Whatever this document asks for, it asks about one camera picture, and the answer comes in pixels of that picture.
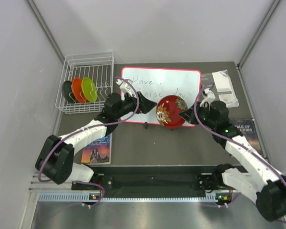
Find red floral plate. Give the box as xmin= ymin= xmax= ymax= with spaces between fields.
xmin=156 ymin=95 xmax=188 ymax=130

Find lime green plate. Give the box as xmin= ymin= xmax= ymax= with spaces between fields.
xmin=82 ymin=77 xmax=98 ymax=103

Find orange plate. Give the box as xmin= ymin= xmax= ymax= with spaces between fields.
xmin=71 ymin=78 xmax=87 ymax=103

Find dark teal plate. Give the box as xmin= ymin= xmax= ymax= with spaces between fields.
xmin=61 ymin=81 xmax=76 ymax=104

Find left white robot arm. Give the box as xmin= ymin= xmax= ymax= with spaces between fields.
xmin=35 ymin=92 xmax=157 ymax=185

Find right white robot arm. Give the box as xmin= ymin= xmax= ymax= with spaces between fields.
xmin=179 ymin=101 xmax=286 ymax=222

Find pink framed whiteboard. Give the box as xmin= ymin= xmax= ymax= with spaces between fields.
xmin=120 ymin=66 xmax=203 ymax=128

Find bagged white manual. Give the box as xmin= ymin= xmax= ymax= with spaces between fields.
xmin=201 ymin=70 xmax=239 ymax=108

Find Tale of Two Cities book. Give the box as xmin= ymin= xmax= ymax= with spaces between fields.
xmin=230 ymin=118 xmax=265 ymax=157

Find Jane Eyre book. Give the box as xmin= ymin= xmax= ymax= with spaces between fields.
xmin=81 ymin=134 xmax=112 ymax=165

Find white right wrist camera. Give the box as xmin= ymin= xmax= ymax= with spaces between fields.
xmin=201 ymin=88 xmax=215 ymax=104

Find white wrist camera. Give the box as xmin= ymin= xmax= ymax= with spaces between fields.
xmin=201 ymin=88 xmax=215 ymax=104
xmin=116 ymin=79 xmax=133 ymax=97

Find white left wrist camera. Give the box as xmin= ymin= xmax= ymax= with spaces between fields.
xmin=116 ymin=79 xmax=133 ymax=97

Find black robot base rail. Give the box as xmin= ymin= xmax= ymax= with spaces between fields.
xmin=88 ymin=164 xmax=234 ymax=192

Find grey slotted cable duct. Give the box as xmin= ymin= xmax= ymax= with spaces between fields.
xmin=38 ymin=192 xmax=230 ymax=203

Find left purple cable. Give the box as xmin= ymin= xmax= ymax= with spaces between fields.
xmin=39 ymin=76 xmax=141 ymax=183

